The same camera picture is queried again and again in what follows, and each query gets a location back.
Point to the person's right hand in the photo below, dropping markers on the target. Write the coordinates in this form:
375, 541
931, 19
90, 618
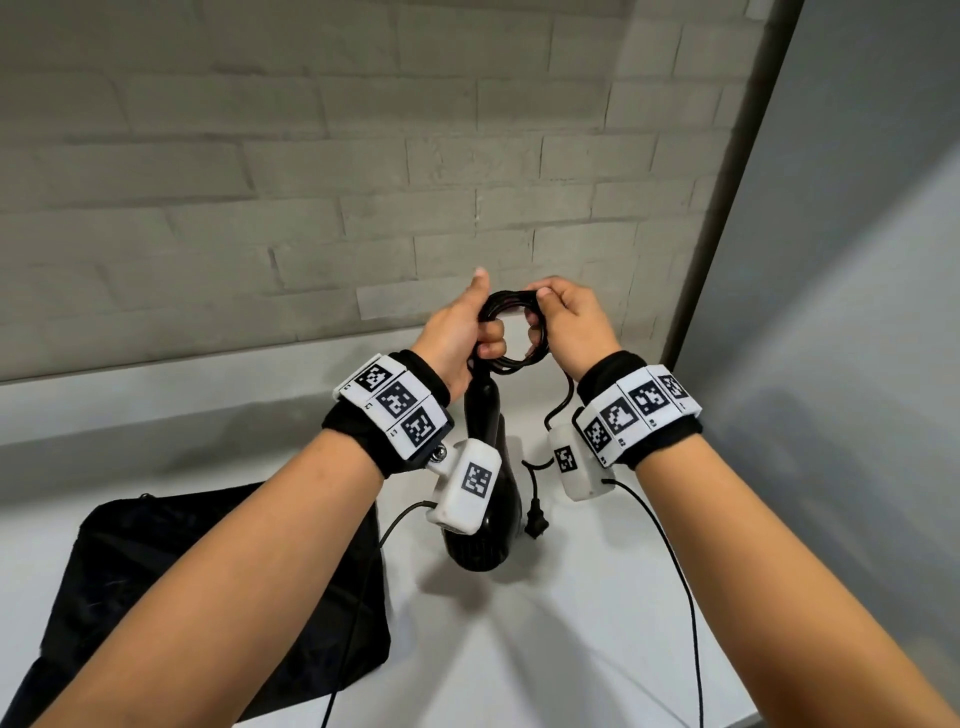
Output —
581, 330

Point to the person's left hand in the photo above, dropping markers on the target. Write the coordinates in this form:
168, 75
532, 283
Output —
446, 337

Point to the person's left thumb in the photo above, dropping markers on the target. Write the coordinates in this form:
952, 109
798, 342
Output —
472, 294

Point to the person's right thumb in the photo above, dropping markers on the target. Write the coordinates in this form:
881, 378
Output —
550, 306

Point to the person's left middle finger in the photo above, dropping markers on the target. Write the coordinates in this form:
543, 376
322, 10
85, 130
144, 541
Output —
493, 350

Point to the person's left forearm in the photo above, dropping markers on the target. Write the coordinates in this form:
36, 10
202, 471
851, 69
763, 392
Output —
225, 592

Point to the person's right forearm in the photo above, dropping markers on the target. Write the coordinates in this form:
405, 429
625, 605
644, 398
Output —
780, 592

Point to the black hair dryer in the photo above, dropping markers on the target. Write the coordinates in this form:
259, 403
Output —
487, 450

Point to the black wristband with marker tiles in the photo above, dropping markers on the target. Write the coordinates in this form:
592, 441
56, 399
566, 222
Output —
397, 409
637, 409

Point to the black fabric bag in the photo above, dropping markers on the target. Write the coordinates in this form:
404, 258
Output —
105, 555

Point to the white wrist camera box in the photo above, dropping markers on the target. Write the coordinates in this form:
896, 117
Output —
469, 487
574, 461

